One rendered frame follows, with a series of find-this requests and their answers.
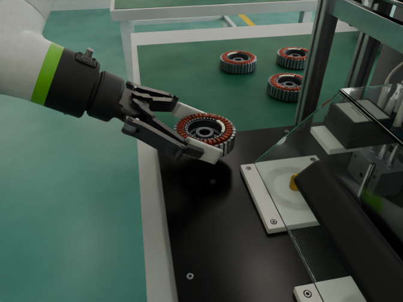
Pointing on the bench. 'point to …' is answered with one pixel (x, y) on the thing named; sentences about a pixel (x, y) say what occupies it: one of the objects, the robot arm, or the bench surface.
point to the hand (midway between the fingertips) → (202, 134)
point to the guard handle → (352, 233)
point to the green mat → (195, 54)
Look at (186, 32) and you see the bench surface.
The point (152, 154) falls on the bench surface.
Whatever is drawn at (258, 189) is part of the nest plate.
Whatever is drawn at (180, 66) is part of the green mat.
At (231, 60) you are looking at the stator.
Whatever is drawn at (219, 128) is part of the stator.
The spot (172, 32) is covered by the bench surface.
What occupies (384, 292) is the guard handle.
